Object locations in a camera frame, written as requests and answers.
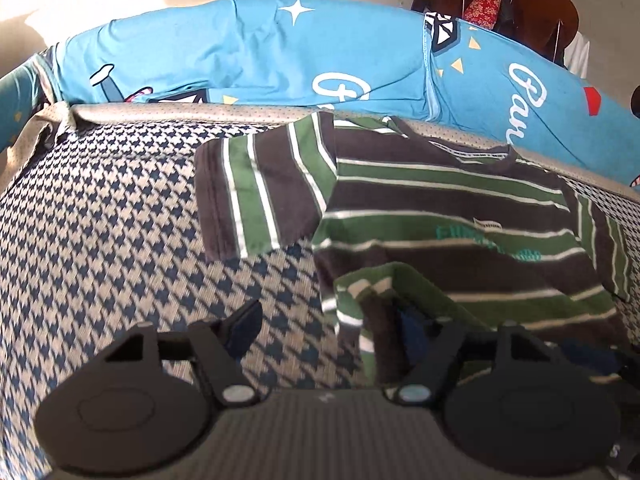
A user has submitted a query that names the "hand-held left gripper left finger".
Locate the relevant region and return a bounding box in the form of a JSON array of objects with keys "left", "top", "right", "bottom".
[{"left": 101, "top": 299, "right": 264, "bottom": 407}]

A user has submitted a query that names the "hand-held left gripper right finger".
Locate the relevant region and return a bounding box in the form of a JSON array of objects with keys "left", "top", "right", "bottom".
[{"left": 385, "top": 310, "right": 577, "bottom": 407}]

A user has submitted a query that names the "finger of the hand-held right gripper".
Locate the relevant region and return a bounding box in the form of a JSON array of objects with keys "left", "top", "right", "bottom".
[{"left": 557, "top": 340, "right": 640, "bottom": 387}]

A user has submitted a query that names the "green brown striped t-shirt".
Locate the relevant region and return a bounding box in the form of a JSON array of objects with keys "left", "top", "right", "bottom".
[{"left": 194, "top": 110, "right": 639, "bottom": 397}]

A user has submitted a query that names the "houndstooth sofa seat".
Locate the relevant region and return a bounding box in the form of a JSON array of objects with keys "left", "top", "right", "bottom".
[{"left": 0, "top": 100, "right": 640, "bottom": 480}]

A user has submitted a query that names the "blue script print sofa cushion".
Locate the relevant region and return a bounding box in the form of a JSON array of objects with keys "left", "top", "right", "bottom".
[{"left": 422, "top": 10, "right": 640, "bottom": 197}]

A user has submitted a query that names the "blue star print sofa cushion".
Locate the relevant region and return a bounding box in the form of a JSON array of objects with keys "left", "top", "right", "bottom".
[{"left": 49, "top": 0, "right": 437, "bottom": 122}]

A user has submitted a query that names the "white tablecloth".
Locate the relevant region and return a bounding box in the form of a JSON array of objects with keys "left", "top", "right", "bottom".
[{"left": 564, "top": 29, "right": 594, "bottom": 79}]

